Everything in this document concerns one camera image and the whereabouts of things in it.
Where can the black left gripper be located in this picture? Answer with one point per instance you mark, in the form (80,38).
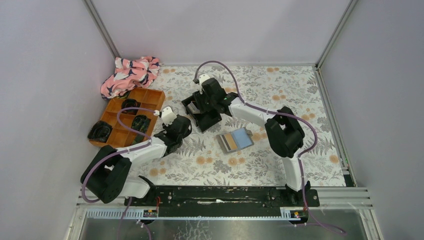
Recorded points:
(165,127)

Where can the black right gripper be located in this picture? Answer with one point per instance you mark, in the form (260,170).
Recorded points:
(198,97)

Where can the black plastic card tray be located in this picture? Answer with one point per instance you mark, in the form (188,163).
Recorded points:
(203,121)

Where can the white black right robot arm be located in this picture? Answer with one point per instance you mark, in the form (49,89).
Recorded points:
(284,134)

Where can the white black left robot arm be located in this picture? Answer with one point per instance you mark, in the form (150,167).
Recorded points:
(107,176)

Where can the silver card in tray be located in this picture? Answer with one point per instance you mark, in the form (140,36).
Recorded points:
(193,108)

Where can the orange compartment organizer tray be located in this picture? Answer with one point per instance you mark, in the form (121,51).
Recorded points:
(120,136)

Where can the dark rolled belt right compartment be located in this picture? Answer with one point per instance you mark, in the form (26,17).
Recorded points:
(141,124)

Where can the dark rolled belt compartment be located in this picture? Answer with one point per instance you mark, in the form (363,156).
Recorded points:
(141,124)
(130,103)

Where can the dark rolled belt upper compartment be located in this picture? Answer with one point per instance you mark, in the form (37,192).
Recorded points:
(130,103)

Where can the floral patterned table mat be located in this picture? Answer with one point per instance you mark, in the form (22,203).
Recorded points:
(201,161)

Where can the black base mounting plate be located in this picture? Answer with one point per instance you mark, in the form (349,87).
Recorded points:
(224,201)

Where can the dark rolled belt outside tray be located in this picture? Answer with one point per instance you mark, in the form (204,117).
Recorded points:
(100,132)

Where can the pink navy patterned cloth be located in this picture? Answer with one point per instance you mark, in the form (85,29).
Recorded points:
(130,74)

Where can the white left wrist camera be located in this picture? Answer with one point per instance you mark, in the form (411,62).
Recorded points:
(167,115)

